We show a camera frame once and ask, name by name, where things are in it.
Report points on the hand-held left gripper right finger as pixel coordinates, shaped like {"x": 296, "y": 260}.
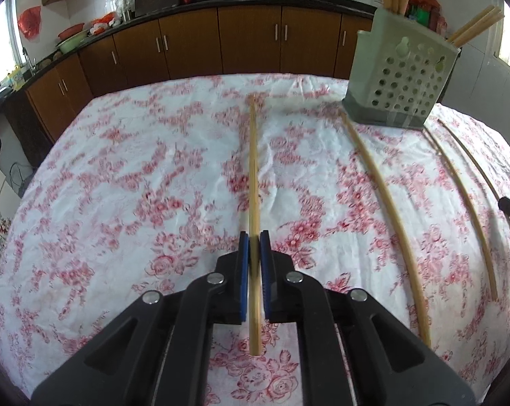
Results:
{"x": 265, "y": 275}

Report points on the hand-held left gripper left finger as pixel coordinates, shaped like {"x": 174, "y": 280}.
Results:
{"x": 243, "y": 275}

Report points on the green perforated chopstick holder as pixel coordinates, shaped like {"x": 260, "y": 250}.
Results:
{"x": 390, "y": 72}

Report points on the floral white tablecloth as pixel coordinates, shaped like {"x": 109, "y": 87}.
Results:
{"x": 153, "y": 177}

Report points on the red sauce bottle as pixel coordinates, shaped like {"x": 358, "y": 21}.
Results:
{"x": 436, "y": 21}

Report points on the green bottle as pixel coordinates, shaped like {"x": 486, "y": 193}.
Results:
{"x": 420, "y": 15}

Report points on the wooden base cabinets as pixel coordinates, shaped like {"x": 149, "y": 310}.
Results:
{"x": 187, "y": 46}

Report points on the black kitchen countertop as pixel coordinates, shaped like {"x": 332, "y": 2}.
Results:
{"x": 221, "y": 0}

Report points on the red and white plastic bag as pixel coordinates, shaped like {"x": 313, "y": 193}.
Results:
{"x": 104, "y": 23}

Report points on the green plastic basin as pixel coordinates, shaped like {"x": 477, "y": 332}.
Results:
{"x": 71, "y": 44}

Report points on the clear glass container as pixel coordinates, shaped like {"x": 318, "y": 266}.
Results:
{"x": 125, "y": 7}

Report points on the red plastic basin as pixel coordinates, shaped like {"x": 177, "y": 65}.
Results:
{"x": 71, "y": 30}

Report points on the yellow dish soap bottle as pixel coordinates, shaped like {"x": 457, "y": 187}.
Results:
{"x": 14, "y": 78}

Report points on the metal faucet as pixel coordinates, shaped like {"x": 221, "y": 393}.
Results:
{"x": 28, "y": 61}

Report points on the red plastic bag on hook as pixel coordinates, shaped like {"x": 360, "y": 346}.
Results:
{"x": 30, "y": 23}

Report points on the sliding window with white frame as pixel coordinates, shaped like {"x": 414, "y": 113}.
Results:
{"x": 14, "y": 29}

